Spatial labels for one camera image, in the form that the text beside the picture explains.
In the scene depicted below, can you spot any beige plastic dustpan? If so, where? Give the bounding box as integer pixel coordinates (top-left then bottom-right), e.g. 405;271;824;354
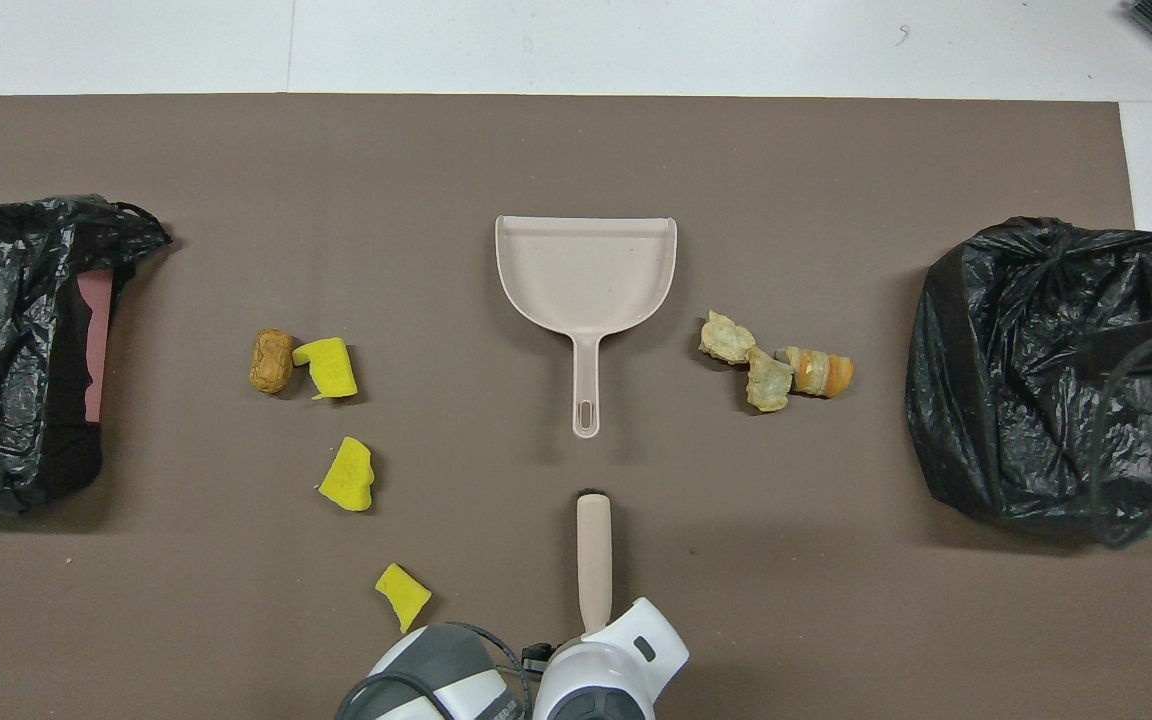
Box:
494;214;679;441

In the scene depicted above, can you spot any pale bread chunk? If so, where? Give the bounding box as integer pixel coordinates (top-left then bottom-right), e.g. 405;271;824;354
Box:
698;310;757;365
744;347;795;414

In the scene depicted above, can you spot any beige brush with black bristles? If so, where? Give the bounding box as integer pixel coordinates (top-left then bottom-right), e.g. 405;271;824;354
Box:
576;492;614;638

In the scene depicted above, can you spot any orange croissant piece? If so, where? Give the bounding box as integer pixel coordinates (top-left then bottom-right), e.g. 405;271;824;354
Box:
776;346;855;399

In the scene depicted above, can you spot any yellow sponge piece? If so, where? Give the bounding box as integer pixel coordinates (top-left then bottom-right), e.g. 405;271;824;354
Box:
292;337;360;402
375;563;433;634
317;436;377;513

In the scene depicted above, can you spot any brown bread roll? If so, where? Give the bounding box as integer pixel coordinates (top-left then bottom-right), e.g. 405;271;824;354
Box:
249;328;295;395

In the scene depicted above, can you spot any black bag lined bin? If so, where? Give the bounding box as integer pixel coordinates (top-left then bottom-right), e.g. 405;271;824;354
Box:
904;217;1152;531

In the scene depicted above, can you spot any pink plastic bin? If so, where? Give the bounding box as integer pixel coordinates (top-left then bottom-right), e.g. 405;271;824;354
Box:
76;268;117;426

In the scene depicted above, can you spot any brown table mat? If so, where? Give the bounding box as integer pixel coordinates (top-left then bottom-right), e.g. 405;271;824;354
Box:
0;93;1152;720

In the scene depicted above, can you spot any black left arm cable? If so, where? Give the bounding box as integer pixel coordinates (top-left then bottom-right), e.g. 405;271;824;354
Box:
339;622;549;720

